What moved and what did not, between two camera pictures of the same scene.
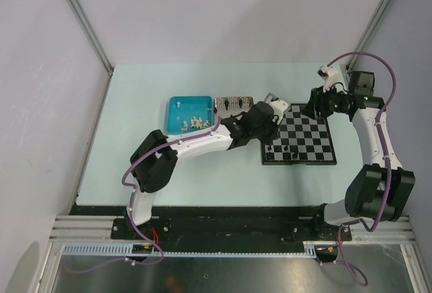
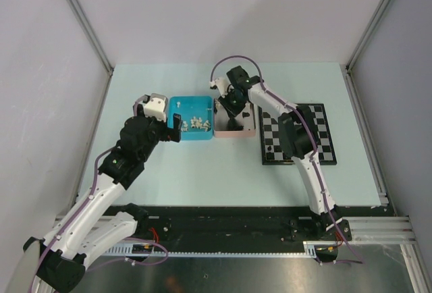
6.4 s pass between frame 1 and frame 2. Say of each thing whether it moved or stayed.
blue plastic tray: stayed
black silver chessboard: stayed
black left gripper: moved
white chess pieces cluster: stayed
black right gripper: moved
